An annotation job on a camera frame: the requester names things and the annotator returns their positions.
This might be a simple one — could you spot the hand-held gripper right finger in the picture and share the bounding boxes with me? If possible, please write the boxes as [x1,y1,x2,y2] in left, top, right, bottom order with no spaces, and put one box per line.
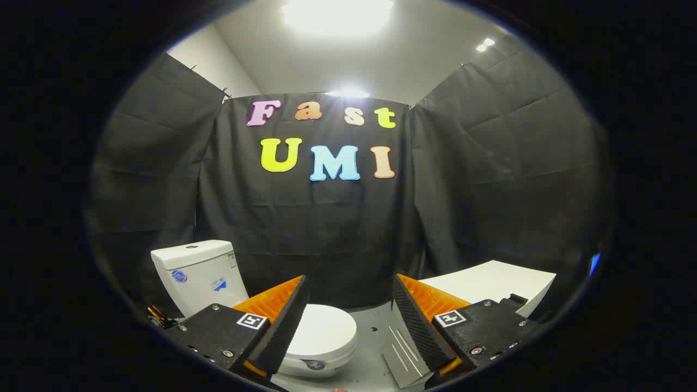
[392,273,546,389]

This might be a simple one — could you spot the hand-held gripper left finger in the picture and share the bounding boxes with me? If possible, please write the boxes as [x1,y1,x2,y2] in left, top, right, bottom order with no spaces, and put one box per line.
[162,275,309,382]

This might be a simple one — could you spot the white toilet tank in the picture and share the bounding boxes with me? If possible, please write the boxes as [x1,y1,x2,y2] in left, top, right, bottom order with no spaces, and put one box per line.
[151,240,250,318]

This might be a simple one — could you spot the white bathtub with ribbed side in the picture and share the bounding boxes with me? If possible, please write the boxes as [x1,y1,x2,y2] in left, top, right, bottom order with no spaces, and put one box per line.
[383,260,557,388]

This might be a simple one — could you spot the orange black cables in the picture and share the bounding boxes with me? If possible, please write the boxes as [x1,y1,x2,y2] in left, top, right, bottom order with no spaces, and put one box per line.
[146,305,178,329]

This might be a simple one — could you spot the large ceiling light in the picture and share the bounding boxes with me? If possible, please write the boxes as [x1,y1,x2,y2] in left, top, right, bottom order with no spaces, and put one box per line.
[282,0,394,34]

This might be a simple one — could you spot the black backdrop cloth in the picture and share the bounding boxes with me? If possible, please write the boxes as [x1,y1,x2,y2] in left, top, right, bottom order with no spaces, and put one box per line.
[87,52,610,322]

